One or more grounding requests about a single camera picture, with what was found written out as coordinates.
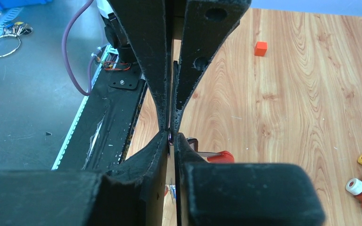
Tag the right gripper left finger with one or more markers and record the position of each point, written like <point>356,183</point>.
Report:
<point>131,194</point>

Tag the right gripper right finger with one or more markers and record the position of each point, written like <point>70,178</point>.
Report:
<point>242,194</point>

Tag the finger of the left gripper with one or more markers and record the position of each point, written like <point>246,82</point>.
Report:
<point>147,26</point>
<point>207,24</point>

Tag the metal key holder red handle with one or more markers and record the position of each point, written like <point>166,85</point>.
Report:
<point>219,157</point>

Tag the small orange brick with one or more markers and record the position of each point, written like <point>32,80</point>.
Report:
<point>260,48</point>

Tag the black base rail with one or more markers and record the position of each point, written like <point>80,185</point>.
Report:
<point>102,130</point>

